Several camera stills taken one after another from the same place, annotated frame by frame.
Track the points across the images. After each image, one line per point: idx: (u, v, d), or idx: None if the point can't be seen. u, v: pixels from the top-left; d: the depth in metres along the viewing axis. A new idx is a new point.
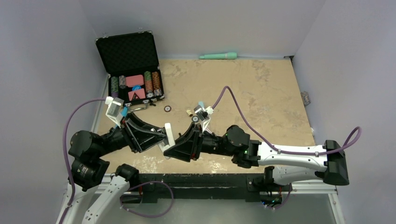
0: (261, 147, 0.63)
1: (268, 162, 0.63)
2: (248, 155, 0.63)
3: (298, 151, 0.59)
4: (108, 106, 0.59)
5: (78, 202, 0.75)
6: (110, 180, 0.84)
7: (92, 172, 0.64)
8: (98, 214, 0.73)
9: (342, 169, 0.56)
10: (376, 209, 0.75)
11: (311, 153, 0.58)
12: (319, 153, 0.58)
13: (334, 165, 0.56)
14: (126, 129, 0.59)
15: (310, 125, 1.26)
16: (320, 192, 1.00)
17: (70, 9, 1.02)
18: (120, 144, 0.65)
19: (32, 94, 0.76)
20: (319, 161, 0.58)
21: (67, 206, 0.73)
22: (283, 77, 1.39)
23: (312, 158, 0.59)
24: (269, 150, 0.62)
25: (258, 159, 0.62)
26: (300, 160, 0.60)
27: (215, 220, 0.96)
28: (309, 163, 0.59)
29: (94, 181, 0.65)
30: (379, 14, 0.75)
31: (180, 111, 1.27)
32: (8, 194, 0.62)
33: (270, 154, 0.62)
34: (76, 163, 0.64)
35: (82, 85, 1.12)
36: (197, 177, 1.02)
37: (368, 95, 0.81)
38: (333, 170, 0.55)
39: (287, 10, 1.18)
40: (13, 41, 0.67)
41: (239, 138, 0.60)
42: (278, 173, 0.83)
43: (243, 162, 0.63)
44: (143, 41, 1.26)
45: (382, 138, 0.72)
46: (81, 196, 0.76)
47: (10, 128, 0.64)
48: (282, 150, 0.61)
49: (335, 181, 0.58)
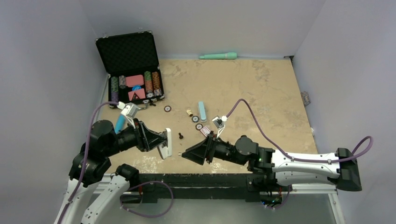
0: (275, 155, 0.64)
1: (283, 169, 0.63)
2: (262, 162, 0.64)
3: (311, 159, 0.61)
4: (125, 108, 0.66)
5: (78, 198, 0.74)
6: (111, 180, 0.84)
7: (93, 167, 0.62)
8: (98, 213, 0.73)
9: (355, 176, 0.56)
10: (376, 209, 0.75)
11: (324, 160, 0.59)
12: (332, 161, 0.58)
13: (347, 172, 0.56)
14: (141, 127, 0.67)
15: (310, 125, 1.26)
16: (320, 192, 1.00)
17: (70, 9, 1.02)
18: (126, 145, 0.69)
19: (32, 94, 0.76)
20: (331, 168, 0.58)
21: (68, 202, 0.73)
22: (283, 77, 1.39)
23: (325, 165, 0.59)
24: (283, 157, 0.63)
25: (272, 166, 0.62)
26: (313, 168, 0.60)
27: (215, 220, 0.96)
28: (322, 171, 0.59)
29: (95, 176, 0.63)
30: (379, 14, 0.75)
31: (180, 111, 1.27)
32: (8, 194, 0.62)
33: (284, 161, 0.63)
34: (78, 158, 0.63)
35: (82, 85, 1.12)
36: (197, 177, 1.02)
37: (368, 95, 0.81)
38: (346, 177, 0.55)
39: (287, 10, 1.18)
40: (13, 40, 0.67)
41: (247, 148, 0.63)
42: (282, 175, 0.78)
43: (257, 169, 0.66)
44: (143, 41, 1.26)
45: (382, 138, 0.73)
46: (82, 192, 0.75)
47: (10, 128, 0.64)
48: (296, 157, 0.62)
49: (348, 186, 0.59)
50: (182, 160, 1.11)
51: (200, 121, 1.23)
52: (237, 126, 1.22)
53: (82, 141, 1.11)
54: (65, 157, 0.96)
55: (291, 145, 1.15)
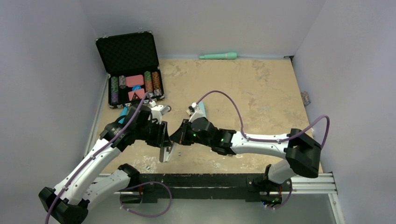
0: (235, 136, 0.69)
1: (240, 149, 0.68)
2: (223, 142, 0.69)
3: (265, 138, 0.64)
4: (159, 107, 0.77)
5: (102, 157, 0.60)
6: (114, 172, 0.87)
7: (122, 136, 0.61)
8: (98, 193, 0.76)
9: (300, 154, 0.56)
10: (378, 210, 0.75)
11: (273, 140, 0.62)
12: (281, 140, 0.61)
13: (293, 151, 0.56)
14: (164, 126, 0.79)
15: (310, 125, 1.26)
16: (320, 192, 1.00)
17: (70, 9, 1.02)
18: (146, 136, 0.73)
19: (32, 94, 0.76)
20: (280, 148, 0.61)
21: (91, 157, 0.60)
22: (283, 77, 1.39)
23: (274, 145, 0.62)
24: (240, 137, 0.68)
25: (230, 145, 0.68)
26: (265, 147, 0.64)
27: (216, 220, 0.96)
28: (272, 150, 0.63)
29: (123, 145, 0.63)
30: (379, 14, 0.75)
31: (180, 111, 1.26)
32: (6, 195, 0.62)
33: (240, 141, 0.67)
34: (112, 126, 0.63)
35: (82, 85, 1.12)
36: (197, 177, 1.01)
37: (368, 95, 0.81)
38: (290, 155, 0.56)
39: (286, 10, 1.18)
40: (14, 41, 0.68)
41: (199, 125, 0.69)
42: (271, 170, 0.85)
43: (218, 148, 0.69)
44: (143, 41, 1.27)
45: (383, 139, 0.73)
46: (108, 150, 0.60)
47: (10, 128, 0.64)
48: (251, 137, 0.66)
49: (302, 168, 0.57)
50: (182, 160, 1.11)
51: None
52: (237, 126, 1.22)
53: (81, 141, 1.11)
54: (64, 157, 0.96)
55: None
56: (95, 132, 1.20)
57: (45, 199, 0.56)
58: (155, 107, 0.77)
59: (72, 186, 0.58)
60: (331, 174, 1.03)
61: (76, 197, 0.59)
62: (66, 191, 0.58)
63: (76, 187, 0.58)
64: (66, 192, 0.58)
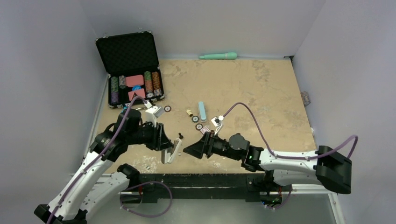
0: (263, 153, 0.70)
1: (268, 166, 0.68)
2: (252, 159, 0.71)
3: (292, 156, 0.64)
4: (152, 108, 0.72)
5: (93, 171, 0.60)
6: (112, 175, 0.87)
7: (113, 145, 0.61)
8: (96, 201, 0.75)
9: (332, 172, 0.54)
10: (378, 210, 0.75)
11: (302, 157, 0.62)
12: (310, 157, 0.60)
13: (323, 168, 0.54)
14: (160, 128, 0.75)
15: (310, 125, 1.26)
16: (320, 192, 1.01)
17: (70, 9, 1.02)
18: (139, 141, 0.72)
19: (32, 94, 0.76)
20: (309, 165, 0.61)
21: (81, 172, 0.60)
22: (282, 77, 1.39)
23: (303, 162, 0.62)
24: (268, 155, 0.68)
25: (258, 163, 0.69)
26: (294, 164, 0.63)
27: (215, 220, 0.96)
28: (301, 167, 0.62)
29: (114, 155, 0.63)
30: (379, 14, 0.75)
31: (180, 111, 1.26)
32: (6, 194, 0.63)
33: (269, 158, 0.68)
34: (101, 136, 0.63)
35: (82, 85, 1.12)
36: (197, 178, 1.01)
37: (368, 94, 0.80)
38: (321, 173, 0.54)
39: (287, 10, 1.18)
40: (13, 40, 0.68)
41: (237, 143, 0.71)
42: (279, 173, 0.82)
43: (248, 165, 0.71)
44: (143, 41, 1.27)
45: (383, 138, 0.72)
46: (99, 164, 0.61)
47: (10, 126, 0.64)
48: (279, 155, 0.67)
49: (333, 186, 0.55)
50: (182, 160, 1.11)
51: (200, 120, 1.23)
52: (237, 126, 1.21)
53: (81, 141, 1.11)
54: (65, 156, 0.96)
55: (291, 146, 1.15)
56: (95, 132, 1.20)
57: (40, 217, 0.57)
58: (150, 108, 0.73)
59: (66, 202, 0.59)
60: None
61: (72, 212, 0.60)
62: (60, 208, 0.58)
63: (69, 203, 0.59)
64: (60, 208, 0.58)
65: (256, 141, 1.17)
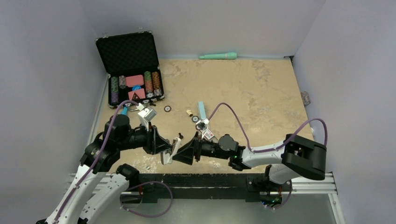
0: (244, 151, 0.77)
1: (250, 162, 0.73)
2: (237, 158, 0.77)
3: (265, 148, 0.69)
4: (144, 111, 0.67)
5: (86, 185, 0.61)
6: (110, 178, 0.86)
7: (104, 157, 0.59)
8: (95, 208, 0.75)
9: (298, 157, 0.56)
10: (377, 211, 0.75)
11: (272, 148, 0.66)
12: (277, 147, 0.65)
13: (289, 155, 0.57)
14: (153, 131, 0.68)
15: (310, 125, 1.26)
16: (320, 192, 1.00)
17: (70, 9, 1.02)
18: (133, 145, 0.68)
19: (32, 94, 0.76)
20: (278, 154, 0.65)
21: (74, 187, 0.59)
22: (282, 77, 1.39)
23: (273, 153, 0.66)
24: (248, 151, 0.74)
25: (242, 160, 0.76)
26: (267, 156, 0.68)
27: (215, 220, 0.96)
28: (273, 157, 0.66)
29: (106, 166, 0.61)
30: (379, 14, 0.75)
31: (180, 111, 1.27)
32: (6, 195, 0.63)
33: (248, 155, 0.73)
34: (91, 147, 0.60)
35: (82, 85, 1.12)
36: (197, 178, 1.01)
37: (368, 94, 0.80)
38: (288, 160, 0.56)
39: (287, 10, 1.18)
40: (13, 40, 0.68)
41: (227, 144, 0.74)
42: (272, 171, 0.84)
43: (235, 164, 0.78)
44: (143, 40, 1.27)
45: (383, 138, 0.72)
46: (91, 177, 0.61)
47: (10, 127, 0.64)
48: (255, 150, 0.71)
49: (305, 173, 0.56)
50: None
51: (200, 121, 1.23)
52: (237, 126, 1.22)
53: (81, 141, 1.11)
54: (65, 157, 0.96)
55: None
56: (95, 132, 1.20)
57: None
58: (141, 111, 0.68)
59: (62, 218, 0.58)
60: (330, 174, 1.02)
61: None
62: None
63: (66, 219, 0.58)
64: None
65: (255, 141, 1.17)
